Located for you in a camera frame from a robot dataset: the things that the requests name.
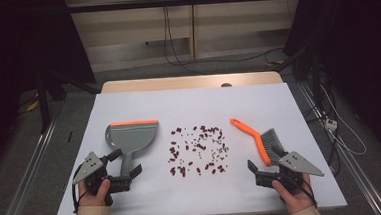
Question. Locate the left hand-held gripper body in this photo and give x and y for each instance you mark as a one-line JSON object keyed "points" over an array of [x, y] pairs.
{"points": [[93, 167]]}

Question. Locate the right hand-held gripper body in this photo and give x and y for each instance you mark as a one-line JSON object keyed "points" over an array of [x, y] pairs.
{"points": [[299, 166]]}

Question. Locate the grey dustpan with orange edge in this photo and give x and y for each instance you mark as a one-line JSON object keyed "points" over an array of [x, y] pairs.
{"points": [[132, 137]]}

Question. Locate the orange brush with grey bristles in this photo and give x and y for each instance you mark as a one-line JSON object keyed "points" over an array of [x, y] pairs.
{"points": [[255, 137]]}

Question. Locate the red beans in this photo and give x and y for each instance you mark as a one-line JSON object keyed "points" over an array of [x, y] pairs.
{"points": [[199, 146]]}

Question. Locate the person's left hand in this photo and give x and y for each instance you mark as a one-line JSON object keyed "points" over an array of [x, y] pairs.
{"points": [[92, 199]]}

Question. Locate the person's right hand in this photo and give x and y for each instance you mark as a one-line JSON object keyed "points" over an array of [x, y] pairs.
{"points": [[299, 201]]}

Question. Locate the white power strip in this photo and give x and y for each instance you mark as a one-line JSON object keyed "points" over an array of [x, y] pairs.
{"points": [[331, 124]]}

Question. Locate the black metal stand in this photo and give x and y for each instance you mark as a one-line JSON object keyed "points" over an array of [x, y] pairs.
{"points": [[315, 80], [43, 103]]}

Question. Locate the wooden table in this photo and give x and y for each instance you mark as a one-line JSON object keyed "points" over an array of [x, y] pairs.
{"points": [[177, 83]]}

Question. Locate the dark curtain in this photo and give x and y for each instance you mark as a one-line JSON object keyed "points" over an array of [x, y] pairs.
{"points": [[358, 37], [14, 48]]}

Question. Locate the black horizontal bar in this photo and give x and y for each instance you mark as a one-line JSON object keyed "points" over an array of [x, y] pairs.
{"points": [[185, 1]]}

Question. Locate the aluminium floor rail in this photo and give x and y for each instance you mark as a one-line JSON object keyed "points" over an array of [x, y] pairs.
{"points": [[25, 177], [356, 171]]}

